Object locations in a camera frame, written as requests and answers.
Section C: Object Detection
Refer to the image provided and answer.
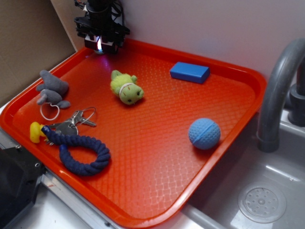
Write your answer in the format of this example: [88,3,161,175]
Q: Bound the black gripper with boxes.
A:
[74,12,130,54]

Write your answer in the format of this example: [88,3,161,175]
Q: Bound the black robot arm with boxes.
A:
[74,0,130,54]

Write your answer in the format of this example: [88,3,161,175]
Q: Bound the blue rubber ball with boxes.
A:
[188,118,221,150]

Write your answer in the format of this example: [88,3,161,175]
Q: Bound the green plush toy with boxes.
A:
[110,70,144,105]

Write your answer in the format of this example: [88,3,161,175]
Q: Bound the grey plush mouse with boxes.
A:
[36,70,71,121]

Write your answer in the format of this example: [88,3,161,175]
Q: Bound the brown cardboard panel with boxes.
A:
[0,0,75,105]

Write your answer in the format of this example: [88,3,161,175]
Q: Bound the red plastic tray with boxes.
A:
[0,40,266,229]

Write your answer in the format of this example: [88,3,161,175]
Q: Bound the blue rectangular block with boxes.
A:
[170,62,210,83]

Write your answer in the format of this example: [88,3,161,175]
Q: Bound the yellow rubber duck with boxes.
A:
[30,122,46,144]

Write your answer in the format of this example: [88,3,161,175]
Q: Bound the grey sink faucet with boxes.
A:
[257,38,305,153]

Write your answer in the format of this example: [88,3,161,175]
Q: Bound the grey sink basin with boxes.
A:
[183,118,305,229]

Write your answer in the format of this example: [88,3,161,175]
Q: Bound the sink drain strainer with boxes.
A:
[238,182,286,224]

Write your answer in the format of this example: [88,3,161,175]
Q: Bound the silver keys on ring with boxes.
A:
[49,107,96,135]

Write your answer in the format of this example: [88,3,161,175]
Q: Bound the dark blue rope loop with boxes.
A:
[41,125,112,177]

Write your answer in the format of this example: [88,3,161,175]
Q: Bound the black mount base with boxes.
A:
[0,146,45,229]

